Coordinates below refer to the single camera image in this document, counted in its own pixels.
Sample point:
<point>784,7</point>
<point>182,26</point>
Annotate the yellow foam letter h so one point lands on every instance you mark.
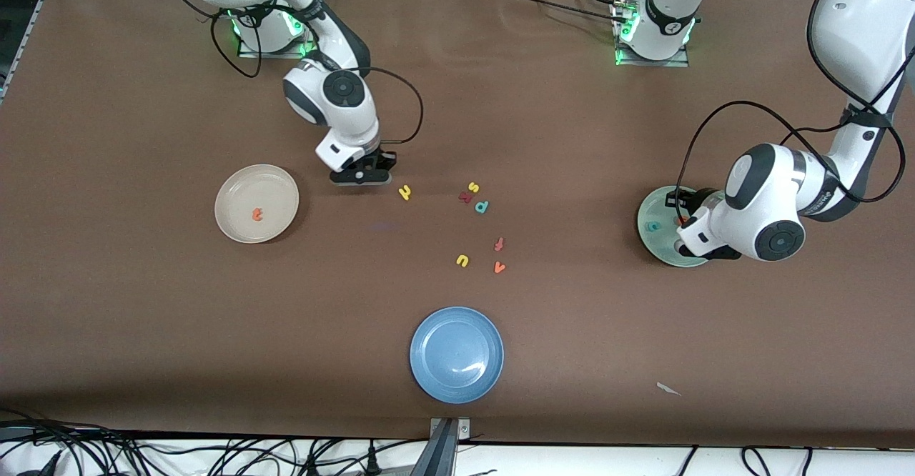
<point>404,192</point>

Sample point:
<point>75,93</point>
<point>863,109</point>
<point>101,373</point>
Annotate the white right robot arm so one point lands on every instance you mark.
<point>357,120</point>

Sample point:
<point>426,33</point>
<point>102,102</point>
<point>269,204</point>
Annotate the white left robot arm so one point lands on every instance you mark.
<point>758,204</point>

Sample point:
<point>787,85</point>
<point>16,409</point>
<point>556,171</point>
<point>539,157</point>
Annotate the pale green plate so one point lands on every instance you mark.
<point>654,247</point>

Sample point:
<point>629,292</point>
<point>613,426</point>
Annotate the dark red foam letter n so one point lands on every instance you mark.
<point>466,196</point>

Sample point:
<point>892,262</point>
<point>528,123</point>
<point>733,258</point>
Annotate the beige brown plate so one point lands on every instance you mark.
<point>256,194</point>

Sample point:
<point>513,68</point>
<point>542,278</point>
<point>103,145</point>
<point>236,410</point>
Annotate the white paper scrap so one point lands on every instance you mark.
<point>668,389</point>

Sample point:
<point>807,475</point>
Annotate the blue plate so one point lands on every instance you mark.
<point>457,355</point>

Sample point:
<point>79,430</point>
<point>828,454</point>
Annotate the brown paper table cover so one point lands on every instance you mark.
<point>143,319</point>

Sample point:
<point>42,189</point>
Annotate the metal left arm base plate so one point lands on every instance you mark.
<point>654,63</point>

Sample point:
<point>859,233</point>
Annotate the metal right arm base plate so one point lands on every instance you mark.
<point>275,54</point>

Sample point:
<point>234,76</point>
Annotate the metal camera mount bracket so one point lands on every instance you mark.
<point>447,447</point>

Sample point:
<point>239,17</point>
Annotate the aluminium frame profile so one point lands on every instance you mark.
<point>32,26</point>

